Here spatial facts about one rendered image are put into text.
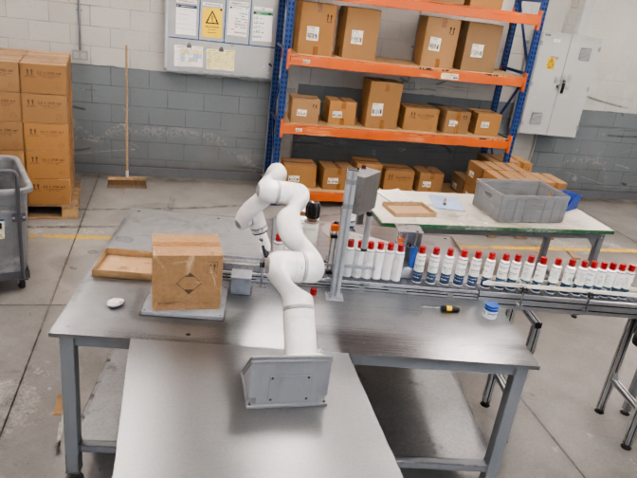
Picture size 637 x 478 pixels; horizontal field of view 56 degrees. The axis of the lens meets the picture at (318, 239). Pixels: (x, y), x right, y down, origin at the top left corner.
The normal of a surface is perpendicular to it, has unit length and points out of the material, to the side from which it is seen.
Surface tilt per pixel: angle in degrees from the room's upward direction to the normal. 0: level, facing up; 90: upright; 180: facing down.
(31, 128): 89
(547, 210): 90
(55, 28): 90
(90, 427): 0
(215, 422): 0
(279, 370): 90
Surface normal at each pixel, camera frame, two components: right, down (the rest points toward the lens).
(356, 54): 0.25, 0.40
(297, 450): 0.12, -0.92
